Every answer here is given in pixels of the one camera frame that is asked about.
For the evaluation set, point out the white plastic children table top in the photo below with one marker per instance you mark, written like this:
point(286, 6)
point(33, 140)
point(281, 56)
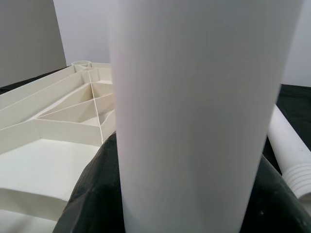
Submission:
point(36, 157)

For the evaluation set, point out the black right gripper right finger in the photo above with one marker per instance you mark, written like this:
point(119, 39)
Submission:
point(274, 211)

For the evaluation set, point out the white plastic table leg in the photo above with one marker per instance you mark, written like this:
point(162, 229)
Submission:
point(289, 145)
point(194, 109)

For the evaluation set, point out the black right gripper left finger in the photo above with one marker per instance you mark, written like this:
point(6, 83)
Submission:
point(97, 199)

